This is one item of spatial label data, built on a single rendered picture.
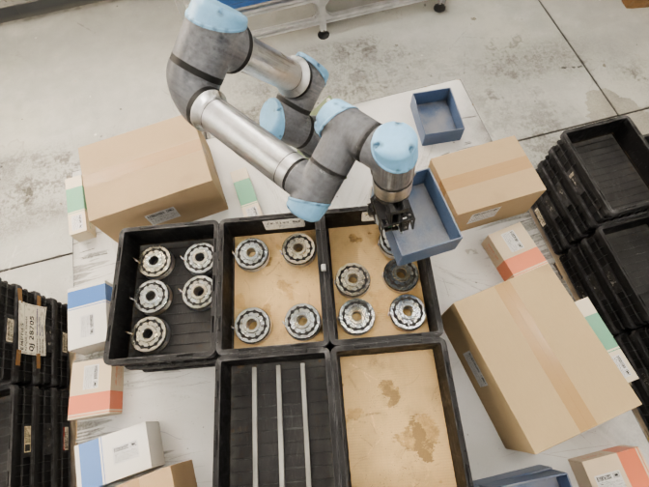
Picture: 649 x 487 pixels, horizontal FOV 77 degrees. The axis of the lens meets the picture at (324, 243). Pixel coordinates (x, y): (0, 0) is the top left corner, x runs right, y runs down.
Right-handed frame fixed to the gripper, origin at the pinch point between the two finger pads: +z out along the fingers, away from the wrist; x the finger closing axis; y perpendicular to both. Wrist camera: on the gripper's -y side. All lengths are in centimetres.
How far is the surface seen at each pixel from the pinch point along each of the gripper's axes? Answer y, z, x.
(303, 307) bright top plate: 8.4, 25.0, -26.6
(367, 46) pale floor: -177, 115, 43
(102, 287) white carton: -16, 27, -88
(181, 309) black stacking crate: -1, 25, -63
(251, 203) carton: -35, 34, -37
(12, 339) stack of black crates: -17, 53, -141
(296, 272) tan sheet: -3.8, 27.8, -26.5
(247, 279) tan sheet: -5.1, 26.7, -41.7
